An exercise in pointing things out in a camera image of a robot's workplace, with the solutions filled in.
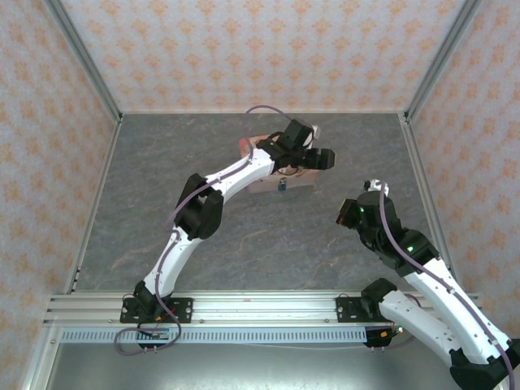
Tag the pink book-shaped box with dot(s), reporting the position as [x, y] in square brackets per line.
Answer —
[300, 183]

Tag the small blue padlock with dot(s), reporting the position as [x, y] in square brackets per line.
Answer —
[281, 187]

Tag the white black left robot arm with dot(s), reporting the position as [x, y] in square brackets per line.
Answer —
[243, 172]

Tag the shiny metal lower panel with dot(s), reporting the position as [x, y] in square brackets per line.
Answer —
[243, 369]

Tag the aluminium table side rail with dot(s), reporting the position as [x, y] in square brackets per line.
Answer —
[95, 203]
[426, 195]

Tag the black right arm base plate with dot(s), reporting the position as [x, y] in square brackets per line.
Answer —
[347, 310]

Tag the aluminium mounting rail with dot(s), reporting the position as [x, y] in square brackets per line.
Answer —
[264, 310]

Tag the aluminium frame post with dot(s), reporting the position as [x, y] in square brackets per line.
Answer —
[443, 61]
[85, 61]

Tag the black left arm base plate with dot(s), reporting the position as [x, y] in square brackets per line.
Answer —
[183, 310]

